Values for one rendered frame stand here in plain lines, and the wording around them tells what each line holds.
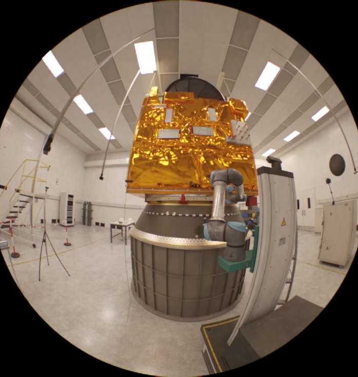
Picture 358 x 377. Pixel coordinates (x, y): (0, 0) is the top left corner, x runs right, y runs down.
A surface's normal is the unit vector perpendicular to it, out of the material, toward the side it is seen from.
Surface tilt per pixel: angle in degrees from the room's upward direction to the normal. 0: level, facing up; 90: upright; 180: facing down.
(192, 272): 90
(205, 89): 136
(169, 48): 180
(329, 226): 90
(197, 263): 90
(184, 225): 62
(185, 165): 90
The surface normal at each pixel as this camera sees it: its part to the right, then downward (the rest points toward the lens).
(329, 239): -1.00, -0.03
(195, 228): 0.00, -0.62
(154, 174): 0.02, -0.21
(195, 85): -0.40, 0.50
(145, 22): -0.03, 0.99
